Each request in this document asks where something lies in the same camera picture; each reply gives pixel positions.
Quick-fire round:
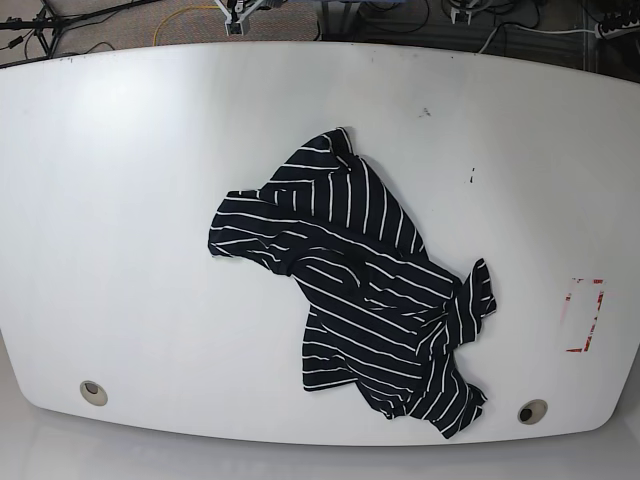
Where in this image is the table cable grommet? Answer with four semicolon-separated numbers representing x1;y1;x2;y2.
80;381;108;407
517;399;548;426

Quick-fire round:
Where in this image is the right table cable grommet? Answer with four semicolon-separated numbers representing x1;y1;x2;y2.
517;399;548;426

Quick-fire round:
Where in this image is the white power strip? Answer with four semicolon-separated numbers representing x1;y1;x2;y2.
595;7;639;40

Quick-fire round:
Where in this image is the left table cable grommet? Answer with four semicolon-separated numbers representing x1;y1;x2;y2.
80;381;108;407

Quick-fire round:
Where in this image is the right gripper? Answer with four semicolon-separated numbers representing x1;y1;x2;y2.
215;0;271;35

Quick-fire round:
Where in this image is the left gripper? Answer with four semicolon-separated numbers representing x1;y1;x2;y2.
448;0;494;24

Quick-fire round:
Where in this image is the yellow cable on floor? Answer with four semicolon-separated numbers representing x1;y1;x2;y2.
152;3;219;47

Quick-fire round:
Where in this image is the red tape rectangle marking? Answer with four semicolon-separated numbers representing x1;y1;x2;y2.
560;278;605;353

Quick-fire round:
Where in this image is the white cable on floor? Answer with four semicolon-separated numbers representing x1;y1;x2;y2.
477;23;599;55

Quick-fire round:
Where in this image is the black tripod stand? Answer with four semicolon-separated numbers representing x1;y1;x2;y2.
1;0;158;60

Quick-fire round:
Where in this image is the navy white striped T-shirt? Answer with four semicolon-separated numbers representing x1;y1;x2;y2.
208;128;497;438

